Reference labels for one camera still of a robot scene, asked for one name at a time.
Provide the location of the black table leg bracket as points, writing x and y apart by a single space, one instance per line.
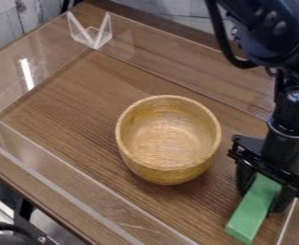
23 214

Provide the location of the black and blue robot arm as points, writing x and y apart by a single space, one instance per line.
258 35

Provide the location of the clear acrylic corner bracket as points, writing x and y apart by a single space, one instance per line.
92 37

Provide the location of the brown wooden bowl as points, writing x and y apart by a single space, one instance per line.
167 137

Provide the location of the clear acrylic barrier wall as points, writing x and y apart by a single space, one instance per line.
63 94

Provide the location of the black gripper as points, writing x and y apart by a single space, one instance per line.
272 157

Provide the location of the green rectangular block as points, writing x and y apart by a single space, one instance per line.
250 214

